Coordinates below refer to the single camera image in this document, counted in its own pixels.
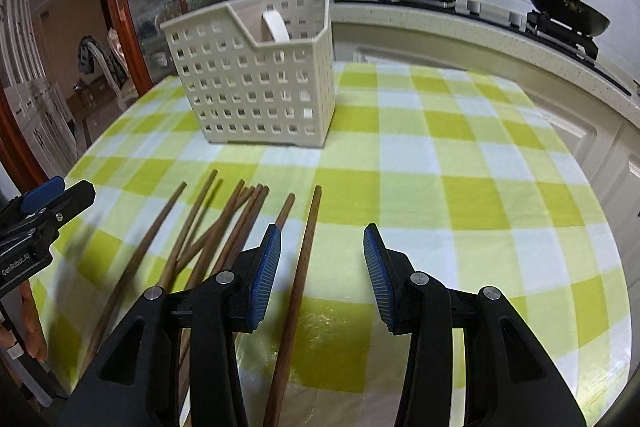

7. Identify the wooden chopstick four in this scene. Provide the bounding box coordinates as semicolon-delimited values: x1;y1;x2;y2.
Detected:
179;184;262;403

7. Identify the wooden chopstick three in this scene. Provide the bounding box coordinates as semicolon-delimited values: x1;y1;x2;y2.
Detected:
175;179;245;291

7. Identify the wooden chopstick five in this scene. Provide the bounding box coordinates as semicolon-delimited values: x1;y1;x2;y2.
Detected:
177;184;271;408

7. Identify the wooden chopstick six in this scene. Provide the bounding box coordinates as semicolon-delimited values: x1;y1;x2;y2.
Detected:
274;193;295;230

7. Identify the wooden chopstick seven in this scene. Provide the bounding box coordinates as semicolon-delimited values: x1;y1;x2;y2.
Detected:
262;185;322;427

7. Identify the white ceramic spoon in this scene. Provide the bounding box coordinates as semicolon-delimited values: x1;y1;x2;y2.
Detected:
262;10;291;43

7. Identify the wooden chopstick one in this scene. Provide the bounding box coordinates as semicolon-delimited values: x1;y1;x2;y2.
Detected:
79;181;186;375

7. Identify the wooden chopstick two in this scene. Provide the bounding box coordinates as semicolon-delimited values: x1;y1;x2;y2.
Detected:
157;169;217;291

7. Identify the person's left hand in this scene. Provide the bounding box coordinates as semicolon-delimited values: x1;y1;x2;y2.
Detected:
2;281;47;363

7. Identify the white ornate chair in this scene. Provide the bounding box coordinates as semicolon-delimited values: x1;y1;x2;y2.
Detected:
77;36;138;113

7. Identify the yellow checkered tablecloth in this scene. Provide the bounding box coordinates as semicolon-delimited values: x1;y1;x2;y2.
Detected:
32;64;631;426

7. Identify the cream perforated utensil basket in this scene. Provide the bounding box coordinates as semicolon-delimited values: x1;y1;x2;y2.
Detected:
160;0;335;148

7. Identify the black gas stove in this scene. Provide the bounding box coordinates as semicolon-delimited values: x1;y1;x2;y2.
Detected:
335;0;631;96

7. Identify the black wok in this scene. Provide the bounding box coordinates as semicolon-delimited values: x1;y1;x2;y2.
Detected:
529;0;611;37

